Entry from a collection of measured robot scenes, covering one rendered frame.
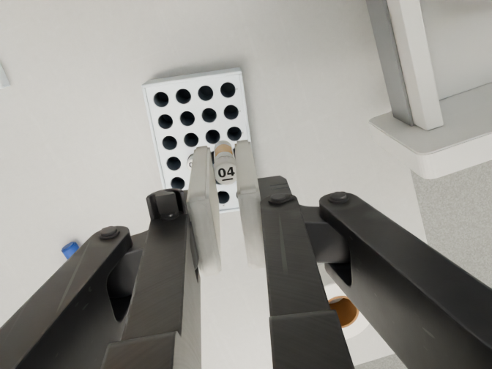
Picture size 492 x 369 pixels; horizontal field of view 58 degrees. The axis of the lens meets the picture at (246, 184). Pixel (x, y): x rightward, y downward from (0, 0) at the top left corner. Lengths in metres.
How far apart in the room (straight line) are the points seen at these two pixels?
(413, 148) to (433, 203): 1.11
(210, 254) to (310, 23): 0.30
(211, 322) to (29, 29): 0.34
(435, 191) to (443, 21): 1.04
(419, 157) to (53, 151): 0.33
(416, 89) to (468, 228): 1.19
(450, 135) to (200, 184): 0.18
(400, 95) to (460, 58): 0.07
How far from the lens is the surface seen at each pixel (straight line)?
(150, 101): 0.39
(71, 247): 0.48
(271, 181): 0.17
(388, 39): 0.33
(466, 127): 0.31
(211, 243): 0.15
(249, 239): 0.15
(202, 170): 0.18
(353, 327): 0.49
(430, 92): 0.31
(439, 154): 0.28
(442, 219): 1.43
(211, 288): 0.49
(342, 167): 0.45
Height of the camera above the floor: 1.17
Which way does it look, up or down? 71 degrees down
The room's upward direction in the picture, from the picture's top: 173 degrees clockwise
